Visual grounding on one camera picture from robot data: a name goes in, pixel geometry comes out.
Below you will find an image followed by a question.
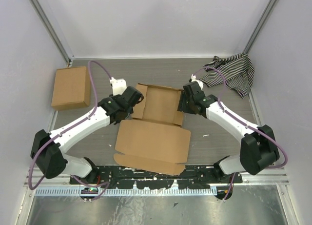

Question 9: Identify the brown cardboard box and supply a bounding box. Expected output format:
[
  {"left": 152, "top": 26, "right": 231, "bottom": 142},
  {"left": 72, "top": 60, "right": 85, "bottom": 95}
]
[
  {"left": 114, "top": 83, "right": 191, "bottom": 176},
  {"left": 51, "top": 66, "right": 91, "bottom": 111}
]

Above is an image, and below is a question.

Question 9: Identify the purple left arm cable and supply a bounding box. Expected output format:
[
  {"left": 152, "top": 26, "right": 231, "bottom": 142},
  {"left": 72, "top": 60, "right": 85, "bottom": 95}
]
[{"left": 28, "top": 61, "right": 115, "bottom": 203}]

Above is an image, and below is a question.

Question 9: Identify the black white striped cloth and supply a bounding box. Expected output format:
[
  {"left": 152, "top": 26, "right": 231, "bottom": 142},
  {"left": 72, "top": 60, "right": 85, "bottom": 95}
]
[{"left": 199, "top": 53, "right": 255, "bottom": 98}]

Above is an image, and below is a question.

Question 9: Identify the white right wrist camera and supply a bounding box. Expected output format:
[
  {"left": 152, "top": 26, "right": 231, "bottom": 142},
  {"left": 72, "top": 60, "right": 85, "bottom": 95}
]
[{"left": 190, "top": 74, "right": 204, "bottom": 90}]

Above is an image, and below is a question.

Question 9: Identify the aluminium front rail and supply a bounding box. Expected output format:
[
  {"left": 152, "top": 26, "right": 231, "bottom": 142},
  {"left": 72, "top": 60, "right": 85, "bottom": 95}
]
[{"left": 23, "top": 165, "right": 290, "bottom": 186}]

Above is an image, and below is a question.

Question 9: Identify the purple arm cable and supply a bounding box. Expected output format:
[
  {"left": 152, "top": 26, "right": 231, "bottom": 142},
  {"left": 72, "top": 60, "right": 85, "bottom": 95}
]
[
  {"left": 28, "top": 61, "right": 115, "bottom": 203},
  {"left": 191, "top": 66, "right": 288, "bottom": 201}
]

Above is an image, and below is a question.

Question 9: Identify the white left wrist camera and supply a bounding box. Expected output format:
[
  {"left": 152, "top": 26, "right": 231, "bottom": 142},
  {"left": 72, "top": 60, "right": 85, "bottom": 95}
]
[{"left": 109, "top": 77, "right": 127, "bottom": 96}]

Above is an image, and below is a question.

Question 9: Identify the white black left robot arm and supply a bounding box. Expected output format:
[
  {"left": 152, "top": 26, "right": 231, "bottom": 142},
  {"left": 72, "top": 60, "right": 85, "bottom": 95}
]
[{"left": 30, "top": 86, "right": 144, "bottom": 184}]

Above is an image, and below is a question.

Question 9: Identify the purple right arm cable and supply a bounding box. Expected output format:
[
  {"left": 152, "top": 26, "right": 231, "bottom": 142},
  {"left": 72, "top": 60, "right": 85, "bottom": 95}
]
[{"left": 191, "top": 66, "right": 288, "bottom": 201}]

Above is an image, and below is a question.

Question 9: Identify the closed brown cardboard box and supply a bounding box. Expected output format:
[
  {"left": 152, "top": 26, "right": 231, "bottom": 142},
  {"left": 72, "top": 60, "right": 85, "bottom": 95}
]
[{"left": 51, "top": 66, "right": 91, "bottom": 111}]

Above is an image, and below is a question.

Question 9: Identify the left aluminium corner post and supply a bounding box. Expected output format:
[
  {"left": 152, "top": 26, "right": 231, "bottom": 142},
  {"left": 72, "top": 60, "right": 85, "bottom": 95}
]
[{"left": 29, "top": 0, "right": 72, "bottom": 66}]

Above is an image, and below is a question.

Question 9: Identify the white slotted cable duct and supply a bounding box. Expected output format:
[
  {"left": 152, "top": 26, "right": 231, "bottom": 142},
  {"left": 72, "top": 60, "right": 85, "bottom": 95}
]
[{"left": 35, "top": 186, "right": 217, "bottom": 197}]

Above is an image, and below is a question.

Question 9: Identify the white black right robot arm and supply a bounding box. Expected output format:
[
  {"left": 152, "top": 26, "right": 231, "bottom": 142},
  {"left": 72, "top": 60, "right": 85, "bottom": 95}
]
[{"left": 178, "top": 81, "right": 280, "bottom": 184}]

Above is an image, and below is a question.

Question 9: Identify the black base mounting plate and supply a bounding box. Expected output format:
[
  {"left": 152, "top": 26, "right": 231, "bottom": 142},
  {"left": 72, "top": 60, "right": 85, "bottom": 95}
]
[{"left": 69, "top": 164, "right": 244, "bottom": 189}]

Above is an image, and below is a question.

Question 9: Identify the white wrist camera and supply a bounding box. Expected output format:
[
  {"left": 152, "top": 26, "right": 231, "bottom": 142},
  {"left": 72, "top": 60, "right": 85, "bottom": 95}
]
[
  {"left": 190, "top": 74, "right": 204, "bottom": 90},
  {"left": 109, "top": 77, "right": 127, "bottom": 96}
]

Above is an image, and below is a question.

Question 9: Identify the right aluminium corner post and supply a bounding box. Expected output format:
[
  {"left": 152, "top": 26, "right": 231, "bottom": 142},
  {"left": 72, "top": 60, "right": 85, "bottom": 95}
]
[{"left": 243, "top": 0, "right": 279, "bottom": 54}]

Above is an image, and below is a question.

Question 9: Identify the aluminium corner post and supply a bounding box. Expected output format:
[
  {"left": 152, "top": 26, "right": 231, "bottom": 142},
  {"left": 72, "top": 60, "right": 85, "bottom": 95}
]
[
  {"left": 29, "top": 0, "right": 72, "bottom": 66},
  {"left": 243, "top": 0, "right": 279, "bottom": 54}
]

